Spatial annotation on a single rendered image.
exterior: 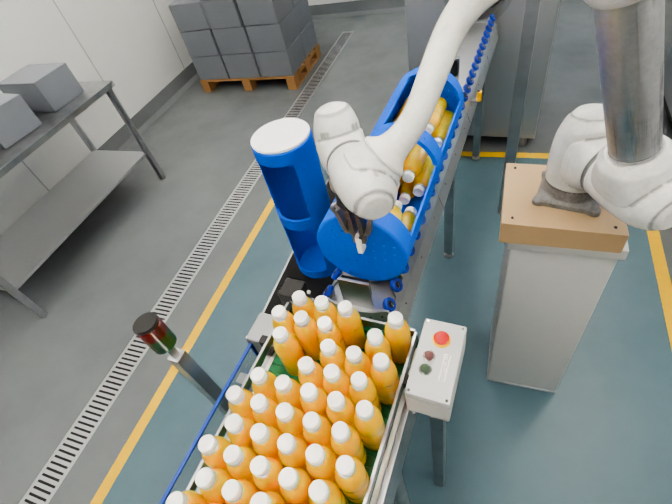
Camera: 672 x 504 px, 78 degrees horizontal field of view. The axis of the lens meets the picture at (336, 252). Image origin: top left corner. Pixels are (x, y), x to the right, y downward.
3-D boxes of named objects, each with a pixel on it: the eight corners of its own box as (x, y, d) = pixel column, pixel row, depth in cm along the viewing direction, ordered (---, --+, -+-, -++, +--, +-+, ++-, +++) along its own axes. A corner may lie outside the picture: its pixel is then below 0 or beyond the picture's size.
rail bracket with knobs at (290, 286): (318, 301, 138) (311, 282, 131) (309, 318, 134) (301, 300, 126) (292, 295, 142) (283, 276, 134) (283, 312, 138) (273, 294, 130)
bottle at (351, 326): (339, 342, 127) (327, 307, 113) (357, 328, 129) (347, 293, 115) (353, 357, 122) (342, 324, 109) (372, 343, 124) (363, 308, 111)
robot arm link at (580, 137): (580, 158, 129) (602, 89, 114) (623, 189, 116) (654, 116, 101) (532, 170, 128) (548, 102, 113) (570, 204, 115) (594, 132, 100)
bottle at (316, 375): (321, 413, 113) (304, 384, 99) (304, 396, 117) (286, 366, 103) (339, 394, 115) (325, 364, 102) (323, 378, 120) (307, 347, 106)
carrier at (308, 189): (302, 244, 264) (295, 280, 246) (258, 123, 201) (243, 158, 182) (346, 242, 258) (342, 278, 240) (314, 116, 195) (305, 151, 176)
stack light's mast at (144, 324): (192, 347, 111) (162, 314, 99) (178, 368, 107) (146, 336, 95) (174, 341, 113) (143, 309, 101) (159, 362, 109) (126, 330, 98)
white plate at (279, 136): (257, 121, 199) (258, 123, 200) (243, 155, 181) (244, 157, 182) (313, 114, 194) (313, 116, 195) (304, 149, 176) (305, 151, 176)
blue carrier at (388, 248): (462, 130, 179) (466, 65, 158) (408, 290, 128) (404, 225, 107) (397, 126, 189) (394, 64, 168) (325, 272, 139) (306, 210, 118)
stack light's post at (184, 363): (294, 466, 190) (186, 350, 110) (290, 475, 188) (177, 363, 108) (286, 463, 192) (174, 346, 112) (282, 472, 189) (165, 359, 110)
